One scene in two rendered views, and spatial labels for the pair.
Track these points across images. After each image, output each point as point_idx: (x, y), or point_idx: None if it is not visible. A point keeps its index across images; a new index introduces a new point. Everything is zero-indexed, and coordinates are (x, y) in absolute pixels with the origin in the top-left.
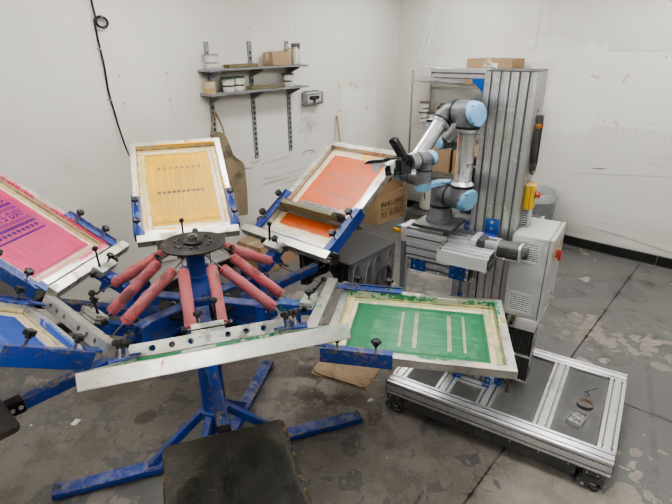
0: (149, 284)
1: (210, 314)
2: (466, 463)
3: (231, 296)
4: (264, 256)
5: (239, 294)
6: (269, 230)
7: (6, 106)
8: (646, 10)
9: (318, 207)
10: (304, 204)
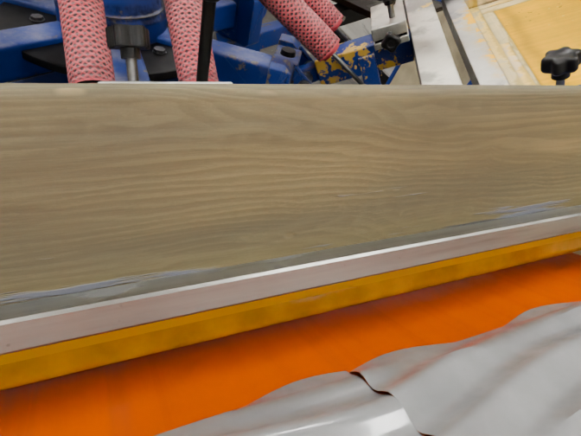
0: (249, 6)
1: (16, 5)
2: None
3: (61, 50)
4: (67, 34)
5: (54, 60)
6: (201, 24)
7: None
8: None
9: (460, 413)
10: (350, 88)
